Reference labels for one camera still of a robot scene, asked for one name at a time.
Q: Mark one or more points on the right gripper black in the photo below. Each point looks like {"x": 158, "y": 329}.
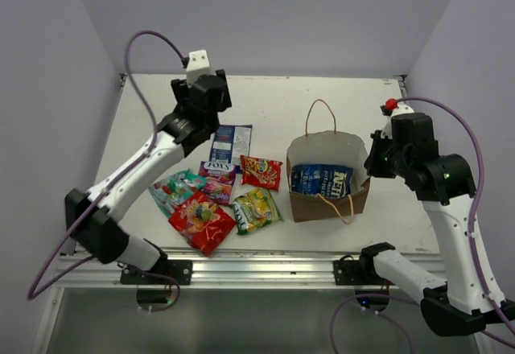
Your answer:
{"x": 372, "y": 165}

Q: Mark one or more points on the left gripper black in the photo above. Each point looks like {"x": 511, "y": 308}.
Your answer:
{"x": 183, "y": 92}

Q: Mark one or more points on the blue Kettle chips bag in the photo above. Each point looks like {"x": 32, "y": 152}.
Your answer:
{"x": 330, "y": 181}

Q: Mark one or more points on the brown paper bag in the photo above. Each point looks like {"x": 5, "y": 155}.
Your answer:
{"x": 331, "y": 147}

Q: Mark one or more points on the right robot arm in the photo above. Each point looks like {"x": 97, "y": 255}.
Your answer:
{"x": 468, "y": 299}

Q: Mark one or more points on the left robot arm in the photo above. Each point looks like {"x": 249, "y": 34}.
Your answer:
{"x": 93, "y": 217}

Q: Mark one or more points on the blue spicy chilli chips bag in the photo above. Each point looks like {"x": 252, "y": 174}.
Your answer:
{"x": 229, "y": 143}

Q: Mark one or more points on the purple Fox's berries candy bag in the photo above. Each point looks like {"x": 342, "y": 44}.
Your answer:
{"x": 220, "y": 178}

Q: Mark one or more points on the red snack sticks bag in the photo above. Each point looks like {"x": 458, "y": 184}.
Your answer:
{"x": 261, "y": 172}

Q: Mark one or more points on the teal red candy bag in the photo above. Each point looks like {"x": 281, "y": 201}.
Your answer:
{"x": 171, "y": 192}

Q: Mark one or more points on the yellow green Fox's candy bag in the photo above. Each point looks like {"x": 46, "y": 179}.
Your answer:
{"x": 254, "y": 210}

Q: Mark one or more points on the red fruit candy bag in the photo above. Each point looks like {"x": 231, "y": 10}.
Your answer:
{"x": 202, "y": 223}

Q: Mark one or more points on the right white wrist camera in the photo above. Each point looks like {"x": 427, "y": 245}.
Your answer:
{"x": 390, "y": 109}

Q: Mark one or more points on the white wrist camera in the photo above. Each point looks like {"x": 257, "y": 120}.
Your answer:
{"x": 197, "y": 65}
{"x": 390, "y": 109}

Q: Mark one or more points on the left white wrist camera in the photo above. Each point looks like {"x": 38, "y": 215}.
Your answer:
{"x": 197, "y": 65}

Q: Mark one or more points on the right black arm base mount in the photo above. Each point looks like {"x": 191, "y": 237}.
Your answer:
{"x": 348, "y": 271}

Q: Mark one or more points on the aluminium rail frame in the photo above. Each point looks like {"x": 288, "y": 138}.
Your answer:
{"x": 286, "y": 254}

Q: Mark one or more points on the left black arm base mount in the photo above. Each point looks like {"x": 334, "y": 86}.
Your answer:
{"x": 180, "y": 270}

